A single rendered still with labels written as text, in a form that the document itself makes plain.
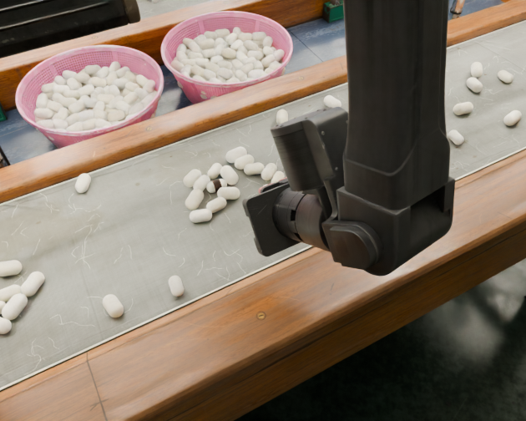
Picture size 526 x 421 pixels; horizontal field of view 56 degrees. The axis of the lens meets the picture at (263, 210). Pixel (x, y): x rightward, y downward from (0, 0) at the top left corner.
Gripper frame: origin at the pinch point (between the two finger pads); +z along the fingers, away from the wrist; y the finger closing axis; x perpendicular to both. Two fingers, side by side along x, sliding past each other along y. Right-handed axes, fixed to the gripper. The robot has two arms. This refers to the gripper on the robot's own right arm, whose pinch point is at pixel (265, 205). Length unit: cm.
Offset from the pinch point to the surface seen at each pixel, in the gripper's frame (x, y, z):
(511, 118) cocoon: 4, -52, 10
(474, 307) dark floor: 65, -72, 55
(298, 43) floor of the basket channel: -22, -39, 53
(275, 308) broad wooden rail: 12.8, 3.2, -0.4
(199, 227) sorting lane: 2.7, 5.8, 15.0
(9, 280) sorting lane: 0.3, 32.5, 18.2
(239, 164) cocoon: -3.7, -4.7, 19.7
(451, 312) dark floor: 64, -65, 56
